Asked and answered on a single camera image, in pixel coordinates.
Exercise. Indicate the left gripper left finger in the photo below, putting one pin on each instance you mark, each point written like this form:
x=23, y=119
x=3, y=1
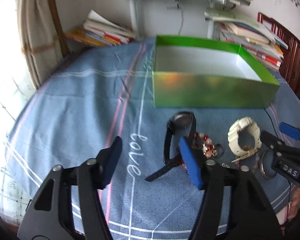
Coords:
x=107, y=160

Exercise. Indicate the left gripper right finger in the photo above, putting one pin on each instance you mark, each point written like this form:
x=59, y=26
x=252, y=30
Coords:
x=193, y=159

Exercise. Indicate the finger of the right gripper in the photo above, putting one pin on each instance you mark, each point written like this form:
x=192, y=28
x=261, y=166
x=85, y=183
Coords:
x=272, y=142
x=289, y=130

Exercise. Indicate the silver bangle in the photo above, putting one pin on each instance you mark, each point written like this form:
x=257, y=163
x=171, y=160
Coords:
x=264, y=165

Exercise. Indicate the cream white wristwatch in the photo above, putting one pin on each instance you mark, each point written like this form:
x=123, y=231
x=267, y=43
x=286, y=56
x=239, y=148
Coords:
x=244, y=138

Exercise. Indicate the dark wooden headboard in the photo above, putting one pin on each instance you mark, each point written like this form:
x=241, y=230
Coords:
x=290, y=69

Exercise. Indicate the blue striped bedsheet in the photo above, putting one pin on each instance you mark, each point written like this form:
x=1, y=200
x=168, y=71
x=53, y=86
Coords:
x=108, y=92

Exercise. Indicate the right stack of books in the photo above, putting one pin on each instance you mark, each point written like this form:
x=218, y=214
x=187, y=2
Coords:
x=256, y=38

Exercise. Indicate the stack of books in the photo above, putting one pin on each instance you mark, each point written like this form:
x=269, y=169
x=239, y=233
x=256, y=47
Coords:
x=100, y=32
x=256, y=38

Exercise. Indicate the green cardboard box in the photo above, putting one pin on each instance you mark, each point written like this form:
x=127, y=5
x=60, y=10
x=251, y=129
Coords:
x=199, y=72

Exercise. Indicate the beige curtain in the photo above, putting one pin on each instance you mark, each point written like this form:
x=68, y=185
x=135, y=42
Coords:
x=42, y=38

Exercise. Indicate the left stack of books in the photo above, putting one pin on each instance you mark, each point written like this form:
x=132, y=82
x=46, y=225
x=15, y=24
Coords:
x=100, y=32

